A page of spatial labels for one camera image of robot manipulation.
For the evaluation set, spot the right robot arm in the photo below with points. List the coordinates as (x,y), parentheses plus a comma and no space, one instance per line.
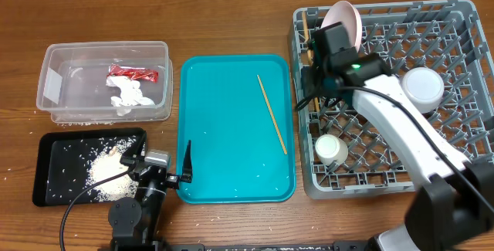
(454,197)

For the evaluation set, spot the red snack wrapper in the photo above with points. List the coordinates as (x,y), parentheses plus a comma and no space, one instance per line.
(134,73)

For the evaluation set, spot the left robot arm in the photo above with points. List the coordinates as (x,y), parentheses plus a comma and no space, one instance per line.
(134,219)

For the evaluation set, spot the grey bowl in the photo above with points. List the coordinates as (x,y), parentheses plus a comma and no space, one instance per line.
(424,88)

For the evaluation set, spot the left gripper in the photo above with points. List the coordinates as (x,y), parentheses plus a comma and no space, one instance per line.
(174,181)

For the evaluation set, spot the large white plate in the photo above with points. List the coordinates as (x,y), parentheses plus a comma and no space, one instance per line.
(348,15)

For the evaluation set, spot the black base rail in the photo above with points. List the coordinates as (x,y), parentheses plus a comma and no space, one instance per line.
(270,247)

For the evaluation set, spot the spilled rice pile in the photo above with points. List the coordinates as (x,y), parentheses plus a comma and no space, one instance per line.
(106,165)

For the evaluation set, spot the white cup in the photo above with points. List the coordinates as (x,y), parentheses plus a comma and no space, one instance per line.
(331,149)

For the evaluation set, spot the clear plastic bin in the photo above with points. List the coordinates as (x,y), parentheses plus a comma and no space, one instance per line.
(73,82)

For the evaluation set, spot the grey dishwasher rack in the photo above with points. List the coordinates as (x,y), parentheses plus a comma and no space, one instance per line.
(443,35)

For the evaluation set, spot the teal serving tray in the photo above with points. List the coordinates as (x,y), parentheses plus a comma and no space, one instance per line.
(235,152)

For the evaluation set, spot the white napkin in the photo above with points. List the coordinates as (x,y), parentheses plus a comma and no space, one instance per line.
(130,94)

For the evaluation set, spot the black plastic tray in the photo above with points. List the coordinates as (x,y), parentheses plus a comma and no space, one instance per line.
(65,159)

